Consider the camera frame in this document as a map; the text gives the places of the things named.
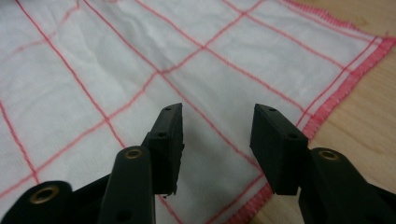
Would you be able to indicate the white cloth with red grid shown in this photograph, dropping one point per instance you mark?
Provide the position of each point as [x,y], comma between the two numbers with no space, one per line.
[124,71]

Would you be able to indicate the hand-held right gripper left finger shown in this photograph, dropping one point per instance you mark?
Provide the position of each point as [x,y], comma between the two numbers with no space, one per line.
[162,149]

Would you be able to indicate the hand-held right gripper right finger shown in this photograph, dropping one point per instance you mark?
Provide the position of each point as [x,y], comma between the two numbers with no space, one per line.
[277,152]

